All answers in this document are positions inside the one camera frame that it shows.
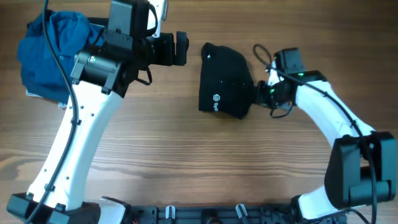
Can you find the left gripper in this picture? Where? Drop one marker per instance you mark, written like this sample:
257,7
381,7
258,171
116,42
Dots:
168,56

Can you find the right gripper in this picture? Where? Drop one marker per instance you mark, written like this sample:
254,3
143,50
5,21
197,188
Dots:
262,87

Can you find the black t-shirt with logo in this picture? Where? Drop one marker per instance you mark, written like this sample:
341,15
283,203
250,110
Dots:
226,85

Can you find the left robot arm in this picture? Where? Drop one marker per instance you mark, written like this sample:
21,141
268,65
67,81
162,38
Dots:
129,41

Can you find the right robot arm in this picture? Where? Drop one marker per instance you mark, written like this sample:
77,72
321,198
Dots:
362,168

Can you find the blue polo shirt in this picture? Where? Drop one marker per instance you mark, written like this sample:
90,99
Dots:
59,34

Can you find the white folded cloth under pile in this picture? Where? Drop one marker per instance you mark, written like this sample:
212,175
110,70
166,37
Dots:
60,104

